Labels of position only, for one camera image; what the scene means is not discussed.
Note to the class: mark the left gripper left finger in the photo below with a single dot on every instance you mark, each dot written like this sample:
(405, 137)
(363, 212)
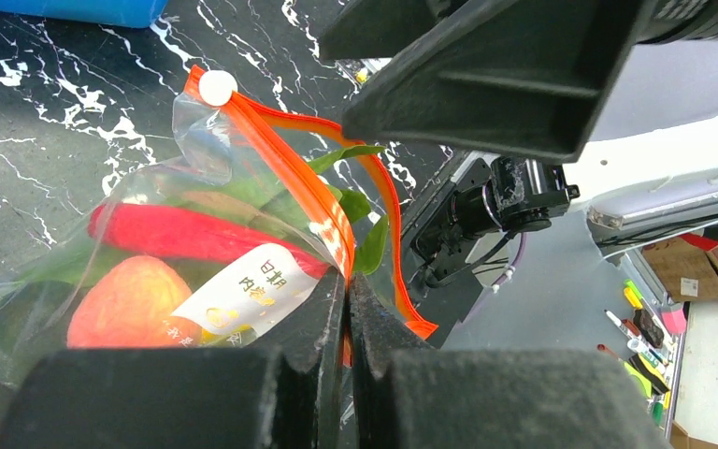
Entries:
(281, 391)

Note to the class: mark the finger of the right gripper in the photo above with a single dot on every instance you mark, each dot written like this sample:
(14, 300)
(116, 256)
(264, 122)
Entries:
(519, 78)

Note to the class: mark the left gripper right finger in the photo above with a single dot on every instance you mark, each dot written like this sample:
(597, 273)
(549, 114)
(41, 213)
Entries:
(408, 394)

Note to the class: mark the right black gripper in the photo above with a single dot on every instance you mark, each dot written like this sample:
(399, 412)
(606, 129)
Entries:
(676, 20)

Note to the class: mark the clear orange zip bag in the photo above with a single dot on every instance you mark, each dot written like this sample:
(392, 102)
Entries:
(293, 177)

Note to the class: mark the toy peach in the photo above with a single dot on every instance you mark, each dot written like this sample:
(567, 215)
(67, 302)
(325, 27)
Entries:
(131, 307)

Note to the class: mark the red toy chili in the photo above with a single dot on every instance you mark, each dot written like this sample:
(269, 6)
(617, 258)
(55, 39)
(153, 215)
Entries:
(169, 232)

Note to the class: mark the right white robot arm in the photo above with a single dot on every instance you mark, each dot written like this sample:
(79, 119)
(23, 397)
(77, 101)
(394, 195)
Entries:
(659, 124)

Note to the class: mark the cardboard boxes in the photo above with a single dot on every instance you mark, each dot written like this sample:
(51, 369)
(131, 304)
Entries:
(687, 268)

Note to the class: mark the scattered markers and tools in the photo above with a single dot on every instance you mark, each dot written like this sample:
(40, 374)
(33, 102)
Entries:
(655, 337)

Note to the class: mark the blue plastic bin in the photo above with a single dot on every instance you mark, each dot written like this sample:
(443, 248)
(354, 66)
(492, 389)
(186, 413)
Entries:
(124, 13)

